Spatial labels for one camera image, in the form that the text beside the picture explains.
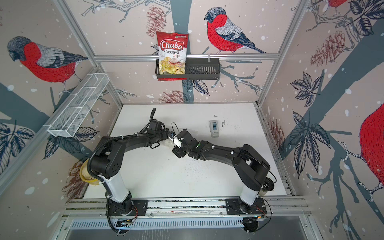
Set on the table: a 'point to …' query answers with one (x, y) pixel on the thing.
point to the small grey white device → (214, 126)
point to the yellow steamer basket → (85, 175)
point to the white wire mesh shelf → (71, 117)
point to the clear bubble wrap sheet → (167, 142)
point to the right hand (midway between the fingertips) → (178, 143)
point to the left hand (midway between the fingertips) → (167, 131)
